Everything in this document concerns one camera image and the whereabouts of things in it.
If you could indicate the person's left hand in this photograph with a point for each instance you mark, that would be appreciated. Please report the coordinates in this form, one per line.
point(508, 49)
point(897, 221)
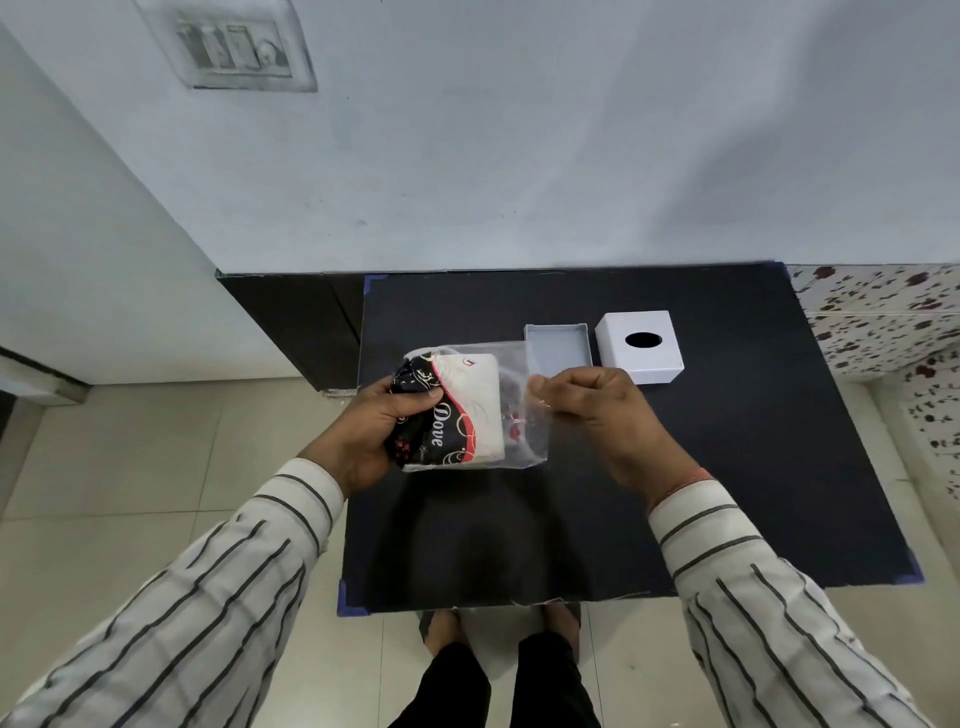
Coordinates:
point(352, 442)

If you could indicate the person's right hand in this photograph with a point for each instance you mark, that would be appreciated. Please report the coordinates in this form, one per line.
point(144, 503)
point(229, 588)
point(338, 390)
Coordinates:
point(622, 435)

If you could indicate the person's right thumb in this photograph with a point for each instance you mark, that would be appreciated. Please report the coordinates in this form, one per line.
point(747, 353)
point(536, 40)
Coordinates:
point(555, 403)

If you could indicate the person's left thumb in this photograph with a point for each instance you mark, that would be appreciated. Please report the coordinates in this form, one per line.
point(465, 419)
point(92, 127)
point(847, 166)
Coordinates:
point(416, 400)

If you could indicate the clear plastic bag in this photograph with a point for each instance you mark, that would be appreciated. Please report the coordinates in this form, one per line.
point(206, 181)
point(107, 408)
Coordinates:
point(529, 360)

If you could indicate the black white patterned pouch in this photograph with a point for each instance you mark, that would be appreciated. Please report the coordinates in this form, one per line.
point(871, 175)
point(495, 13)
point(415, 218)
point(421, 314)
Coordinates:
point(469, 405)

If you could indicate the person's left forearm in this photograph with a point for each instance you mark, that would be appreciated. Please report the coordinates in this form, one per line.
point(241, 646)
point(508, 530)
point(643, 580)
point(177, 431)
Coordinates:
point(187, 600)

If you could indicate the person's right forearm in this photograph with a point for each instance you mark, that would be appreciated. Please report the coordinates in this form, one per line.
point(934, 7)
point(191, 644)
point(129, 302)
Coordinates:
point(765, 615)

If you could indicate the white open box tray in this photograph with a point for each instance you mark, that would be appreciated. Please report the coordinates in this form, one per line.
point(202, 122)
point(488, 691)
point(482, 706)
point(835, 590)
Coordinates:
point(559, 351)

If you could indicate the white box with oval hole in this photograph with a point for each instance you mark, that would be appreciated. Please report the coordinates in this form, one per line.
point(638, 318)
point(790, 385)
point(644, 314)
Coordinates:
point(637, 360)

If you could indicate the blue tape corner piece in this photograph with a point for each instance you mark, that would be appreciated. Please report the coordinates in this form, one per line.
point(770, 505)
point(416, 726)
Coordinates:
point(373, 279)
point(349, 601)
point(915, 570)

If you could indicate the red wrist thread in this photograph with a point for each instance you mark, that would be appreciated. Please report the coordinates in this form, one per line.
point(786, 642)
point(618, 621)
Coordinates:
point(679, 487)

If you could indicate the black table cover sheet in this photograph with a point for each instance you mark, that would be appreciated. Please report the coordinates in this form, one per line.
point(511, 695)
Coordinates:
point(750, 465)

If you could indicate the person's right foot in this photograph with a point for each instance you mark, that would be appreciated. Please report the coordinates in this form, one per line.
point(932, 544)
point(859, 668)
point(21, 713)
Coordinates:
point(562, 626)

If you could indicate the person's foot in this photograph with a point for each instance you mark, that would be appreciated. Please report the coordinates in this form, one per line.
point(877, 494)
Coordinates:
point(442, 630)
point(562, 626)

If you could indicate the person's left foot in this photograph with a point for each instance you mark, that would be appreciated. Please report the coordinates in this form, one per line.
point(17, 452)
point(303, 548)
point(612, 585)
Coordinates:
point(442, 630)

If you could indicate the person's black trouser legs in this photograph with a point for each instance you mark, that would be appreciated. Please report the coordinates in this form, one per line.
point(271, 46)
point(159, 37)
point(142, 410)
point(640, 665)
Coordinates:
point(487, 690)

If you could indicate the wall switch board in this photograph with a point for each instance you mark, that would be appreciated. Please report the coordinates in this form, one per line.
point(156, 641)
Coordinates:
point(232, 45)

